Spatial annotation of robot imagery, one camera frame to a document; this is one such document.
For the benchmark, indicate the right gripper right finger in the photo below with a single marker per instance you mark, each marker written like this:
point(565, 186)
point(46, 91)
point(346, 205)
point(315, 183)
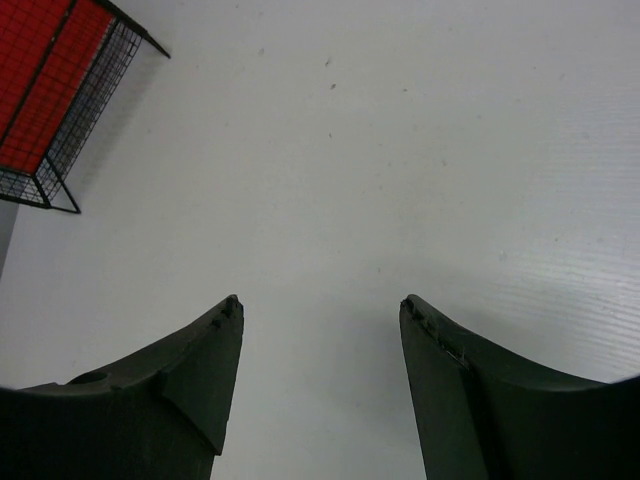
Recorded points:
point(485, 412)

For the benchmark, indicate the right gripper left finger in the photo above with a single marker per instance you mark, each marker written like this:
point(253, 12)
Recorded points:
point(158, 413)

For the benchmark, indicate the black wire mesh basket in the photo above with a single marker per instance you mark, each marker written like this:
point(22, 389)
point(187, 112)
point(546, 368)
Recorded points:
point(117, 49)

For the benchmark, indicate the red notebook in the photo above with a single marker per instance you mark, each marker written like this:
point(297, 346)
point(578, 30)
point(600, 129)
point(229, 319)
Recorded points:
point(46, 50)

